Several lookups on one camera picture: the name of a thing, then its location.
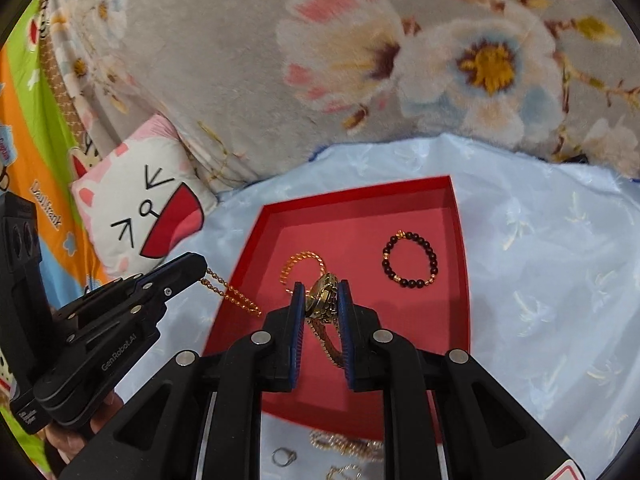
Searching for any cat face pillow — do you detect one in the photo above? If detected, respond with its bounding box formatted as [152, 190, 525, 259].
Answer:
[70, 114, 218, 281]

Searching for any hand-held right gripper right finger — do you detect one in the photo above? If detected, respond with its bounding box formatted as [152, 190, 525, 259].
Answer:
[336, 280, 583, 480]

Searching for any gold chain necklace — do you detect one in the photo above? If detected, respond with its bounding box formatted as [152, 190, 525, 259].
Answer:
[201, 267, 262, 317]

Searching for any person's left hand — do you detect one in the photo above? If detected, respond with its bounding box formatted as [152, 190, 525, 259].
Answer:
[40, 392, 126, 476]

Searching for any red cardboard box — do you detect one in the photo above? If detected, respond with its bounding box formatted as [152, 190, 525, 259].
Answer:
[202, 175, 473, 446]

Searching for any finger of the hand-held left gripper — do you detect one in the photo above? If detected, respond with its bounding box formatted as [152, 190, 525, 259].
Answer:
[50, 252, 208, 333]
[32, 287, 173, 428]

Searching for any grey floral blanket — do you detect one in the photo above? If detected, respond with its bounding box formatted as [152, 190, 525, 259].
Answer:
[47, 0, 640, 193]

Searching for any gold chain bracelet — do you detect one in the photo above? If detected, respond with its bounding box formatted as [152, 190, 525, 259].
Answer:
[280, 251, 328, 288]

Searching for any colourful cartoon sheet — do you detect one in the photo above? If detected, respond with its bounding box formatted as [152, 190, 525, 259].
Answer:
[0, 0, 113, 411]

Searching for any dark beaded bracelet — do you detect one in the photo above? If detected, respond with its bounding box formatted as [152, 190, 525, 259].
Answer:
[382, 230, 440, 291]

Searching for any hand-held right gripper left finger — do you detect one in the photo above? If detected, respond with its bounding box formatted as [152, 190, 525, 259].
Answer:
[57, 281, 308, 480]

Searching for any light blue cloth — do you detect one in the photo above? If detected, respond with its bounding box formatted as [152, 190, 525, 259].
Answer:
[82, 132, 640, 480]

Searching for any pearl bracelet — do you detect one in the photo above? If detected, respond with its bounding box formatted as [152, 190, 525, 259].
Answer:
[309, 430, 385, 461]

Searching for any gold link bracelet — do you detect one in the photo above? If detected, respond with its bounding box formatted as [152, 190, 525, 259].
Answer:
[326, 464, 365, 480]

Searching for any gold wrist watch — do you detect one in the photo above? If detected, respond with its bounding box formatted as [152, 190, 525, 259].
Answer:
[302, 271, 346, 368]

